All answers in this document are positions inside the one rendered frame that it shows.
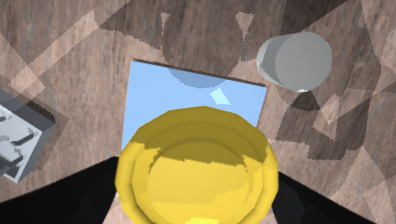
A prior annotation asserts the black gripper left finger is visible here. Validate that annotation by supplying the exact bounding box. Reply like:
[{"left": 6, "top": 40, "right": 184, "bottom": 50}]
[{"left": 0, "top": 156, "right": 119, "bottom": 224}]

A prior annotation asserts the light blue rectangular mat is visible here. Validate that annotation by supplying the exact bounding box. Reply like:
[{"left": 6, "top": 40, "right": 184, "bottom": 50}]
[{"left": 121, "top": 61, "right": 266, "bottom": 151}]

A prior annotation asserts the grey cylinder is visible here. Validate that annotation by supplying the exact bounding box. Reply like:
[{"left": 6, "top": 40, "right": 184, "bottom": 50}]
[{"left": 256, "top": 32, "right": 332, "bottom": 92}]

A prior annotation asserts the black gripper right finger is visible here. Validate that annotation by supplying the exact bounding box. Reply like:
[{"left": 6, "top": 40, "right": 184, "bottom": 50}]
[{"left": 271, "top": 171, "right": 377, "bottom": 224}]

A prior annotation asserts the yellow plate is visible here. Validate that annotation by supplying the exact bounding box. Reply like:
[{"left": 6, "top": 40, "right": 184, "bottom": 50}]
[{"left": 115, "top": 105, "right": 279, "bottom": 224}]

